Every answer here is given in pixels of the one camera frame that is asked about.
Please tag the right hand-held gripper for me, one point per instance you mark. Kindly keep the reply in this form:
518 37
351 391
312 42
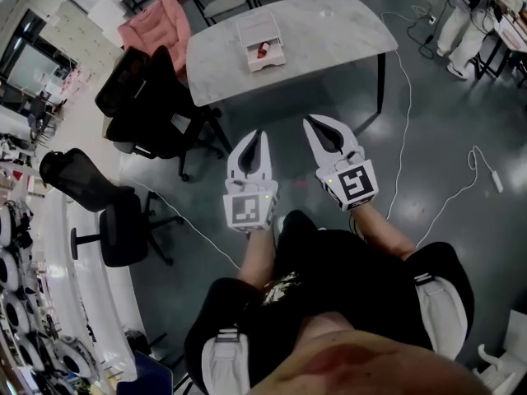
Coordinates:
354 183

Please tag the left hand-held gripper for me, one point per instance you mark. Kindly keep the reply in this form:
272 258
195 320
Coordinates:
249 212

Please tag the small red object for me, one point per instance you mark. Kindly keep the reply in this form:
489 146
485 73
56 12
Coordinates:
263 49

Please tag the white box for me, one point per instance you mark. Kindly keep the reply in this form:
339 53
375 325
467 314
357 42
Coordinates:
257 25

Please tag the person's left forearm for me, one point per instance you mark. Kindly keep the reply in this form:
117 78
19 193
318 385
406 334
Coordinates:
257 257

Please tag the person's right forearm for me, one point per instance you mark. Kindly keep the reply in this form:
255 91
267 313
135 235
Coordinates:
383 233

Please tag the black table leg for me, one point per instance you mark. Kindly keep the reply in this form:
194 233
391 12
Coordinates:
220 132
381 82

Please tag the black office chair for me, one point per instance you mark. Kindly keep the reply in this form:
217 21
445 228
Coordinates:
119 229
144 117

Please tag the person's black t-shirt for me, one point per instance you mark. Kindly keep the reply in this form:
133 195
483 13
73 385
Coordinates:
350 282

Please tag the white power strip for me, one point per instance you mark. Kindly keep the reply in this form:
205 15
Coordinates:
431 19

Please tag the pink cushioned chair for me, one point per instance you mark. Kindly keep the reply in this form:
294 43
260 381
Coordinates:
164 19

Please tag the white curved counter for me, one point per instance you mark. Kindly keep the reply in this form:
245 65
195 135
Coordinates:
90 282

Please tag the person's chin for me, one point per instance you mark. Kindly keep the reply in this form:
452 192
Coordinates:
370 364

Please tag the blue chair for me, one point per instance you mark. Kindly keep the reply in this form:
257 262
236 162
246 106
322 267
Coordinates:
150 375

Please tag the white plastic rack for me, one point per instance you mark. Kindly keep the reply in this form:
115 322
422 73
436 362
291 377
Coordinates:
504 360

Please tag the row of white round devices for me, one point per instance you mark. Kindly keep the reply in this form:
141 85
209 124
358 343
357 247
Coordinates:
16 319

